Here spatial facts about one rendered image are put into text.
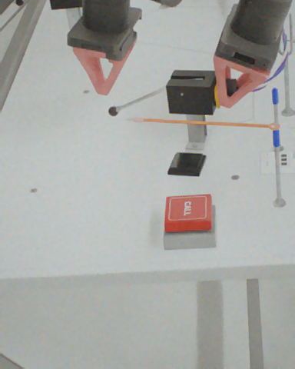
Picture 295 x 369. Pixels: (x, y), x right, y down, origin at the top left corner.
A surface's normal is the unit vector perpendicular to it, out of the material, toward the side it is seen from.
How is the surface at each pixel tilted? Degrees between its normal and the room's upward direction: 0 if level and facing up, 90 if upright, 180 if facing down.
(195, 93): 99
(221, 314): 0
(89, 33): 40
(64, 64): 50
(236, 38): 28
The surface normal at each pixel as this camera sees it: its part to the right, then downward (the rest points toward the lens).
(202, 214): -0.13, -0.82
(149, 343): 0.68, -0.58
